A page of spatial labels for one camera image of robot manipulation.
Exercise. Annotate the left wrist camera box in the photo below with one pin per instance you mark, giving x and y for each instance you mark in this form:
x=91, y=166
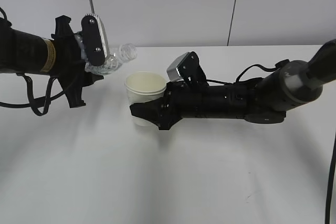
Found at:
x=94, y=40

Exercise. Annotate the clear water bottle green label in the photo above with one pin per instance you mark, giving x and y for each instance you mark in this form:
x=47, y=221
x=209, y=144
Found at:
x=117, y=57

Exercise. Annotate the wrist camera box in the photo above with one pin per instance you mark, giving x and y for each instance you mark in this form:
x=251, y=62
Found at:
x=187, y=68
x=94, y=40

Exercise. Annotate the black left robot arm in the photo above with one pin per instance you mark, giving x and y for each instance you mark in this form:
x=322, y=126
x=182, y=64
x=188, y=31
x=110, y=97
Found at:
x=24, y=54

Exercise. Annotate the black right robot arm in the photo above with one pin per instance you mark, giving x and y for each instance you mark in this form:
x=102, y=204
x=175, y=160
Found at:
x=289, y=84

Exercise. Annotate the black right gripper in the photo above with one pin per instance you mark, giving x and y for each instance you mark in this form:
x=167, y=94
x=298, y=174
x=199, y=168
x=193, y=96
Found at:
x=179, y=102

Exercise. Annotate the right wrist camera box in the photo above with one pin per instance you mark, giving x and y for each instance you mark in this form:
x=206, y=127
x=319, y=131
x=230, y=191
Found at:
x=187, y=68

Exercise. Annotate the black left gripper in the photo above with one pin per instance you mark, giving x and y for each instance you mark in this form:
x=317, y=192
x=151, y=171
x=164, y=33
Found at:
x=69, y=67

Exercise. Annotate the white paper cup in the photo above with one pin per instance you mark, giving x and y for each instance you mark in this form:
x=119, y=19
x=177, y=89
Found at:
x=144, y=87

